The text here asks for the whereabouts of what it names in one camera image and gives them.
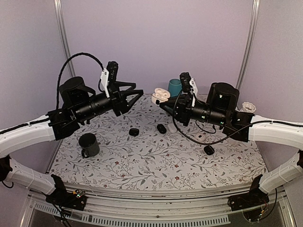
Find dark grey mug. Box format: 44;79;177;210
79;133;100;158

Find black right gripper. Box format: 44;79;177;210
160;93;227;126

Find aluminium frame post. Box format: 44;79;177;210
53;0;74;78
236;0;260;90

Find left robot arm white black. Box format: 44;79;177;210
0;77;143;205

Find white earbud case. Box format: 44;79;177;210
167;123;178;133
195;133;205;142
151;87;170;105

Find black earbud case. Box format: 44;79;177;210
157;124;167;134
129;128;140;136
204;145;214;156

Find aluminium front rail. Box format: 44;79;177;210
20;183;297;227

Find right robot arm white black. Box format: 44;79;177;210
159;82;303;206

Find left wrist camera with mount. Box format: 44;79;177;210
98;61;118;98

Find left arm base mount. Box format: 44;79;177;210
45;174;87;211

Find right aluminium frame post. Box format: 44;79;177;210
236;0;260;90

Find teal tall cup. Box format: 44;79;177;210
168;79;182;97

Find black earbud case centre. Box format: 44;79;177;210
157;124;167;134

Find left aluminium frame post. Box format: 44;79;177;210
53;0;74;78

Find right black cable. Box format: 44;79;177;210
172;87;254;145

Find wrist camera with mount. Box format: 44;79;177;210
98;61;118;98
179;72;198;107

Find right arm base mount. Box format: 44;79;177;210
227;175;269;222

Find black earbud case right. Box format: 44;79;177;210
204;145;214;156

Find white ribbed vase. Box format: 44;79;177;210
233;101;257;145

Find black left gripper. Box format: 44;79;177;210
75;81;143;122

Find white closed earbud case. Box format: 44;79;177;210
167;123;178;133

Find left black braided cable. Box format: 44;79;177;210
56;52;105;109

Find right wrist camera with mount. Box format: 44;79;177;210
179;72;198;107

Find black earbud case left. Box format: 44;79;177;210
129;128;140;136

